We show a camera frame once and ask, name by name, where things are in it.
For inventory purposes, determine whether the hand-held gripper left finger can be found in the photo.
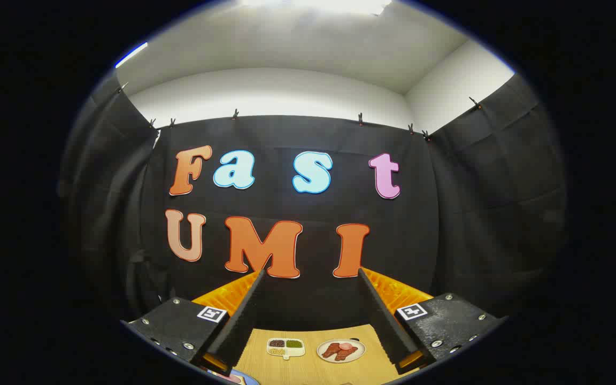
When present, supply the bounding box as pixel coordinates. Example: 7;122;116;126
121;269;267;378

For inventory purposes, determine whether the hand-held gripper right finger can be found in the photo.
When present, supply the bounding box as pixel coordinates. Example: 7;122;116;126
358;267;506;375

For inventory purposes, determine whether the white oval meat plate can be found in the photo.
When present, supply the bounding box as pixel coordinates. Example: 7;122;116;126
317;339;366;364

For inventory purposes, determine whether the white divided dish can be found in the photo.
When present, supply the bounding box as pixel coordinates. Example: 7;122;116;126
267;338;305;360

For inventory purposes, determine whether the blue round plate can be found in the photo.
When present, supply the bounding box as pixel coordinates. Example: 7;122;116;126
209;369;260;385

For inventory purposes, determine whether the row of black cloth clips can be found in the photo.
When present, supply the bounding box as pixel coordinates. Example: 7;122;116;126
117;81;482;142

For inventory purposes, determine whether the bright ceiling light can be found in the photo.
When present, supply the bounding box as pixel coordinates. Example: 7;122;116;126
241;0;391;16
115;42;148;68

